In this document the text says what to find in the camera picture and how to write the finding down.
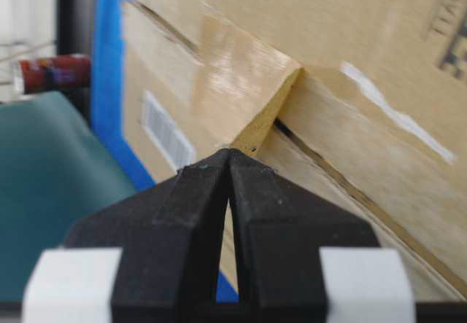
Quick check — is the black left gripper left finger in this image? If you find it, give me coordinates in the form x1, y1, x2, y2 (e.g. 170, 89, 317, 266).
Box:
63, 149, 230, 322

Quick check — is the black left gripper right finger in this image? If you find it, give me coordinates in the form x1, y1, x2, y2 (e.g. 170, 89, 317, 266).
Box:
228, 149, 379, 322

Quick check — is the beige tape strip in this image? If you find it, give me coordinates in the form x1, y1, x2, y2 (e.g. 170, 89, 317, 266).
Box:
193, 16, 302, 156

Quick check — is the brown cardboard box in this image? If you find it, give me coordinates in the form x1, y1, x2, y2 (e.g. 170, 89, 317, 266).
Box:
122, 0, 466, 300

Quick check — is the red printed can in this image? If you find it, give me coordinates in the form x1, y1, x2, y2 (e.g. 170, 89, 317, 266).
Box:
12, 54, 91, 95

